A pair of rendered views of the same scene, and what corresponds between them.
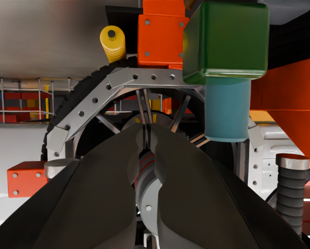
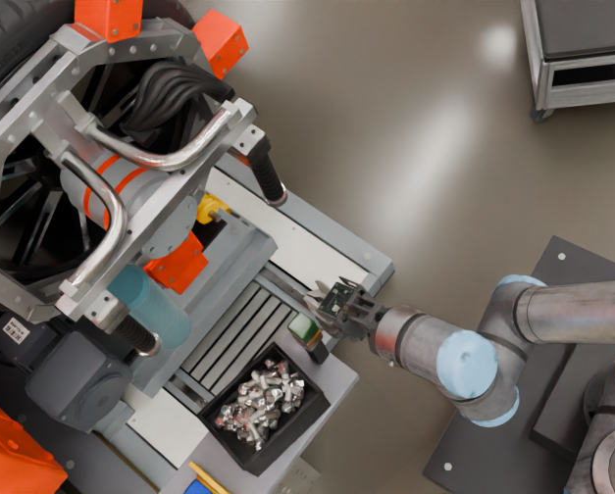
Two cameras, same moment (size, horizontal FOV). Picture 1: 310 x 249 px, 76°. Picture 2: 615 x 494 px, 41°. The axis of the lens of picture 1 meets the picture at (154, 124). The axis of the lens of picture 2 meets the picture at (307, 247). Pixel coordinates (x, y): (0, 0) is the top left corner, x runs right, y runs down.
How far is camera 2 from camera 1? 1.41 m
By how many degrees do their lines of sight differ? 74
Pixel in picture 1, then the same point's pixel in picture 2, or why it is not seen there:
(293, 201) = (145, 336)
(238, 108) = (153, 312)
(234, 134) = (144, 300)
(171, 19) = (179, 273)
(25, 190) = (230, 46)
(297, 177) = (152, 344)
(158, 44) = (180, 252)
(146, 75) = not seen: hidden behind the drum
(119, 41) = (204, 217)
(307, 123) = not seen: outside the picture
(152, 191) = (192, 215)
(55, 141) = not seen: hidden behind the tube
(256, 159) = (23, 303)
